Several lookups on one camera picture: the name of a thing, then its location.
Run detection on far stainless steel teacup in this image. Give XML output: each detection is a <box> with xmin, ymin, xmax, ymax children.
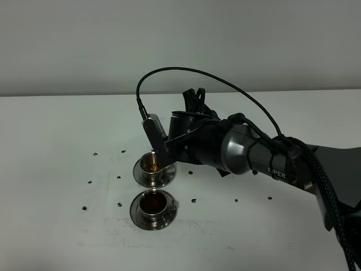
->
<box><xmin>140</xmin><ymin>152</ymin><xmax>176</xmax><ymax>186</ymax></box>

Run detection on stainless steel saucer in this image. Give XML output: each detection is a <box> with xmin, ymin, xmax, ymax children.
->
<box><xmin>133</xmin><ymin>159</ymin><xmax>176</xmax><ymax>189</ymax></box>
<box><xmin>130</xmin><ymin>189</ymin><xmax>178</xmax><ymax>231</ymax></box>

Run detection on stainless steel teacup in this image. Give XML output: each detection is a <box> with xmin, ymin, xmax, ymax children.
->
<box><xmin>140</xmin><ymin>152</ymin><xmax>176</xmax><ymax>186</ymax></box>
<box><xmin>139</xmin><ymin>190</ymin><xmax>177</xmax><ymax>222</ymax></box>

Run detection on black camera cable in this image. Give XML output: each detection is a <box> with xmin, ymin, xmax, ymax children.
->
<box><xmin>135</xmin><ymin>67</ymin><xmax>284</xmax><ymax>138</ymax></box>

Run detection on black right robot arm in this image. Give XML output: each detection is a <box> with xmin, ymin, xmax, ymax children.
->
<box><xmin>166</xmin><ymin>88</ymin><xmax>360</xmax><ymax>270</ymax></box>

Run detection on near stainless steel teacup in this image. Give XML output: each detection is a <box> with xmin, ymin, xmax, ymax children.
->
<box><xmin>139</xmin><ymin>190</ymin><xmax>177</xmax><ymax>222</ymax></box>

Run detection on near stainless steel saucer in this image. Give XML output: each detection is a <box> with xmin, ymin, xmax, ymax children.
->
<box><xmin>130</xmin><ymin>189</ymin><xmax>178</xmax><ymax>231</ymax></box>

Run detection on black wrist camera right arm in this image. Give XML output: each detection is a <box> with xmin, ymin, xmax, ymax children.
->
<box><xmin>142</xmin><ymin>113</ymin><xmax>174</xmax><ymax>167</ymax></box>

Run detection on far stainless steel saucer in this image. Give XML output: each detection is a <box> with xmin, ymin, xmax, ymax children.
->
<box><xmin>133</xmin><ymin>159</ymin><xmax>176</xmax><ymax>189</ymax></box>

